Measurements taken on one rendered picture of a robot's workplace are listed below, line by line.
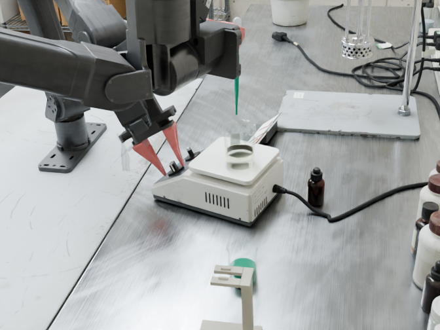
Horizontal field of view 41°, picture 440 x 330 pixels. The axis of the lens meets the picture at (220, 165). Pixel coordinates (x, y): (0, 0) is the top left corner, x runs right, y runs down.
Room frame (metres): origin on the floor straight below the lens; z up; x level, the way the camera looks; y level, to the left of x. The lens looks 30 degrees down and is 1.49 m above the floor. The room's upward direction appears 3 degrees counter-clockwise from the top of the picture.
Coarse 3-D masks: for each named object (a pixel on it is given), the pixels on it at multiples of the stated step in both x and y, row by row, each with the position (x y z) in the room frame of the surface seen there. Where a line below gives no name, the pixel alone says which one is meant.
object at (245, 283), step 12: (216, 276) 0.53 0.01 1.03; (252, 276) 0.53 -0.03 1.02; (252, 288) 0.53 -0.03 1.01; (252, 300) 0.53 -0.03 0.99; (252, 312) 0.52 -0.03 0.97; (204, 324) 0.57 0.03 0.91; (216, 324) 0.57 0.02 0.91; (228, 324) 0.57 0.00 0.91; (240, 324) 0.57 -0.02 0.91; (252, 324) 0.52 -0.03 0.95
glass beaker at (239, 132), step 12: (240, 120) 0.87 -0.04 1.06; (252, 120) 0.86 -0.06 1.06; (228, 132) 0.86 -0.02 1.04; (240, 132) 0.87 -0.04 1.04; (252, 132) 0.85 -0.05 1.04; (228, 144) 0.83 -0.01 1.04; (240, 144) 0.82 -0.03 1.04; (252, 144) 0.83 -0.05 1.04; (228, 156) 0.83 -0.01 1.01; (240, 156) 0.82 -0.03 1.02; (252, 156) 0.83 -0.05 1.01; (228, 168) 0.83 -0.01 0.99; (240, 168) 0.82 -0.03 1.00
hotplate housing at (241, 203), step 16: (192, 176) 0.85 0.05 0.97; (208, 176) 0.84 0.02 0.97; (272, 176) 0.85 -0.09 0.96; (160, 192) 0.87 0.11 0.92; (176, 192) 0.86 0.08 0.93; (192, 192) 0.84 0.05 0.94; (208, 192) 0.82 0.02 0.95; (224, 192) 0.81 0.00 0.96; (240, 192) 0.79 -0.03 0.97; (256, 192) 0.80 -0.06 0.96; (272, 192) 0.85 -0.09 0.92; (192, 208) 0.84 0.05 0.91; (208, 208) 0.82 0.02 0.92; (224, 208) 0.81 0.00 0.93; (240, 208) 0.79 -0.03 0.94; (256, 208) 0.80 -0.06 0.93
